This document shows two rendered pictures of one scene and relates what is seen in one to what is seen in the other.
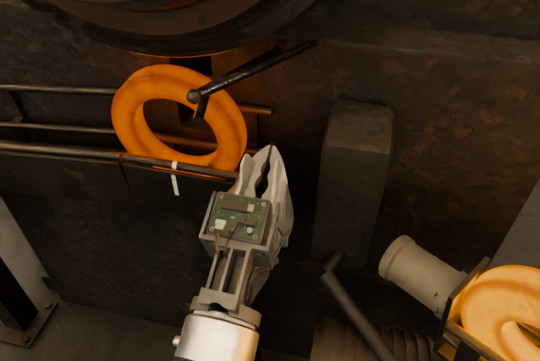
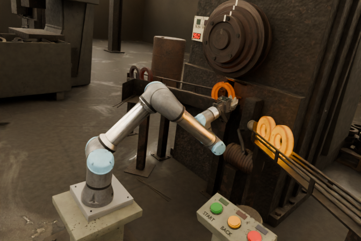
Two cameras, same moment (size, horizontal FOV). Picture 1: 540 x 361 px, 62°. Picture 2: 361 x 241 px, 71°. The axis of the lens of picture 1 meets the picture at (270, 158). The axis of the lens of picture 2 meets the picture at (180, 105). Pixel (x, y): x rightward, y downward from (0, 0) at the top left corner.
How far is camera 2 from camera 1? 121 cm
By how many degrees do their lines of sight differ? 37
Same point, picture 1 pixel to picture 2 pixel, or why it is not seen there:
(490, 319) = (259, 127)
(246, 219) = (225, 99)
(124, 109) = (215, 88)
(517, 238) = not seen: hidden behind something
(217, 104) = (230, 88)
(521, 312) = (262, 122)
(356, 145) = (250, 99)
